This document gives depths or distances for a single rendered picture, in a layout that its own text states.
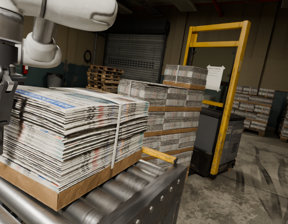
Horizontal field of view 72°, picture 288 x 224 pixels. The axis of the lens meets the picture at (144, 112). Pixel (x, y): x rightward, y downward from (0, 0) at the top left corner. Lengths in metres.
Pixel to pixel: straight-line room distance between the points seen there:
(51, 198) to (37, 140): 0.13
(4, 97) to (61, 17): 0.20
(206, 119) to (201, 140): 0.30
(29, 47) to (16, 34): 0.85
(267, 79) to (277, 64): 0.55
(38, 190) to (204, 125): 2.42
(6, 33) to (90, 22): 0.17
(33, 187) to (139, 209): 0.25
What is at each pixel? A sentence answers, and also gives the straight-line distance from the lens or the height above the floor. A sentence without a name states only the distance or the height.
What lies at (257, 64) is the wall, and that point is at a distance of 7.90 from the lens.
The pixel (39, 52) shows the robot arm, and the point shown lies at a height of 1.16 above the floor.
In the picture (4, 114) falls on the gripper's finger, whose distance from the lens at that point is 0.48.
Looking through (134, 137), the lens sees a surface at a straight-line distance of 0.68.
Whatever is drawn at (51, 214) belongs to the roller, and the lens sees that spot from 0.51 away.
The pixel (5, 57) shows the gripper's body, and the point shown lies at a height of 1.11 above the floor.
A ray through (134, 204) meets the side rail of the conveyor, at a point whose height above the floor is 0.80.
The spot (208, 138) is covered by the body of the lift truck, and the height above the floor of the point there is 0.46.
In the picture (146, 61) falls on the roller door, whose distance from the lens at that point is 9.22.
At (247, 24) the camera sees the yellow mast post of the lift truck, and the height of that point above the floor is 1.81.
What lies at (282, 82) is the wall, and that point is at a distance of 7.94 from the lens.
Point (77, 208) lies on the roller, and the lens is 0.53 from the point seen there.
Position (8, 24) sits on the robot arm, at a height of 1.17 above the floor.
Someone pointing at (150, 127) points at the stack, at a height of 0.69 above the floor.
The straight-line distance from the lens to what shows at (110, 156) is 0.59.
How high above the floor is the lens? 1.11
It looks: 10 degrees down
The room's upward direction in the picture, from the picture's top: 9 degrees clockwise
